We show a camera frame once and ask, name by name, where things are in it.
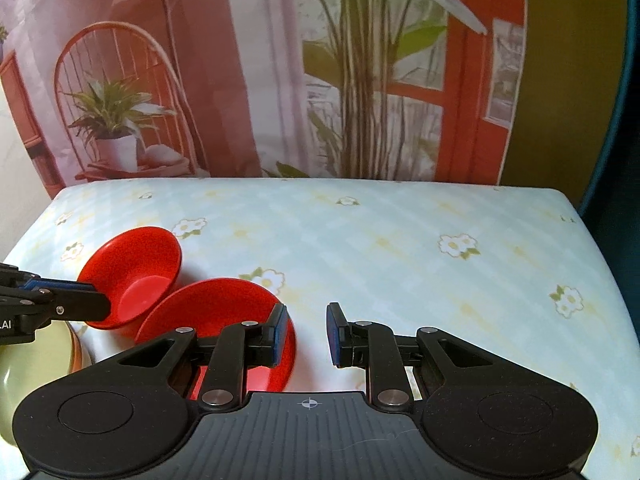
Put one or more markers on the printed backdrop curtain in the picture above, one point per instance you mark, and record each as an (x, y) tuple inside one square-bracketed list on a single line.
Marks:
[(402, 90)]

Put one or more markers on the large green square plate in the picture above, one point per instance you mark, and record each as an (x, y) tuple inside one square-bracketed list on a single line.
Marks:
[(26, 367)]

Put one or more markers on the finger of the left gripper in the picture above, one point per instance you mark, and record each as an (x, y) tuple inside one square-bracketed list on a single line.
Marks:
[(46, 283), (78, 305)]

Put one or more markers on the floral plastic tablecloth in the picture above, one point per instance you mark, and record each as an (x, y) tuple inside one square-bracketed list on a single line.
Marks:
[(513, 270)]

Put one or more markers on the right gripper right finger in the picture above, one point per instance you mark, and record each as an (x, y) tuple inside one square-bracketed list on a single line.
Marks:
[(352, 344)]

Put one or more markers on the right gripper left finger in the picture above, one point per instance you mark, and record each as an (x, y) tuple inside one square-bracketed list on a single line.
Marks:
[(248, 343)]

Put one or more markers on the red bowl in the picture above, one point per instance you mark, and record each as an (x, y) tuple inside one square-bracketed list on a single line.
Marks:
[(209, 306), (136, 270)]

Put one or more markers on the orange square plate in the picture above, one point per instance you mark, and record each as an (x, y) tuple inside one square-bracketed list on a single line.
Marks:
[(79, 356)]

